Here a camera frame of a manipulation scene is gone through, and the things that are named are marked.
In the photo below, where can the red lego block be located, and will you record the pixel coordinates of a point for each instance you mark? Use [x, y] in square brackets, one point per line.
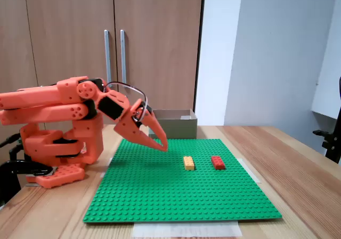
[218, 162]

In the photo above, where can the yellow lego block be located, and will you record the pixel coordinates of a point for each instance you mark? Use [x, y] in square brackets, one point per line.
[188, 163]

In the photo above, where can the open cardboard box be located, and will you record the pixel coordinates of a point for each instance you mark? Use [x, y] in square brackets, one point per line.
[181, 130]

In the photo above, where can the black table clamp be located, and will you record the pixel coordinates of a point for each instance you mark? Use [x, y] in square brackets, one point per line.
[16, 167]

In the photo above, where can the brown wooden cabinet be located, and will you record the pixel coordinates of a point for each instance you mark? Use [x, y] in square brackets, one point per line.
[66, 36]

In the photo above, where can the green lego baseplate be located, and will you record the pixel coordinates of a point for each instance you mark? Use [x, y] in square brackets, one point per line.
[173, 191]

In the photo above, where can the black camera stand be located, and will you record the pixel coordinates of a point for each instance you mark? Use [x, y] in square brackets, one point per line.
[333, 146]

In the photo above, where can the wide masking tape strip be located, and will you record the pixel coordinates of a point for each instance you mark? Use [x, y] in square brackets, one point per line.
[186, 229]

